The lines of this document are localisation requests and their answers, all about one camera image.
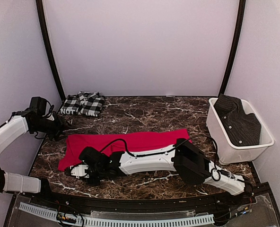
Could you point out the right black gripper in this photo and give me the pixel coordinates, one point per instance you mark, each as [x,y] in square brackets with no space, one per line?
[96,181]

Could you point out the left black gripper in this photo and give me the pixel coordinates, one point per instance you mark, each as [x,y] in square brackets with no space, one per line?
[61,125]

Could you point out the black white checkered shirt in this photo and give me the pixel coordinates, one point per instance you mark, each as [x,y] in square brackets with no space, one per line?
[83,103]

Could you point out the red garment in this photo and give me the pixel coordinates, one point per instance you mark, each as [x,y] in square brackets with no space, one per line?
[136,142]

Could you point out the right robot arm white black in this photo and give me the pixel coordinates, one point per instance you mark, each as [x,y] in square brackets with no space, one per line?
[186,159]

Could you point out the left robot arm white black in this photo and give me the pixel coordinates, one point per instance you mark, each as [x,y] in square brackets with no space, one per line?
[20,123]

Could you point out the white plastic laundry bin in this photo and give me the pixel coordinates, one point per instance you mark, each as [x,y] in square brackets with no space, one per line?
[229,153]

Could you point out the dark pinstriped button shirt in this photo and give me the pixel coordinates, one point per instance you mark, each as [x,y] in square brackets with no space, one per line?
[242,129]

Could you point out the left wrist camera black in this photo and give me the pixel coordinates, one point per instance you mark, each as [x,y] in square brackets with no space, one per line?
[42,107]

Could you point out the black front rail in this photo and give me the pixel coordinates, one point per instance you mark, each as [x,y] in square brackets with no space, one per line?
[218,202]

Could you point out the white slotted cable duct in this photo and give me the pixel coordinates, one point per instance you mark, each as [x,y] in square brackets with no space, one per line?
[113,219]

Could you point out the left black frame post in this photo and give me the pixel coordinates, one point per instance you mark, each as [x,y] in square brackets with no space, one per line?
[48,48]

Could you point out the black frame post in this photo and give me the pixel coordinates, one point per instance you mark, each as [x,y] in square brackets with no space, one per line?
[234,46]
[48,48]

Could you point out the right black frame post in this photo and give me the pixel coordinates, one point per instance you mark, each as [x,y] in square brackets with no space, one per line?
[234,46]

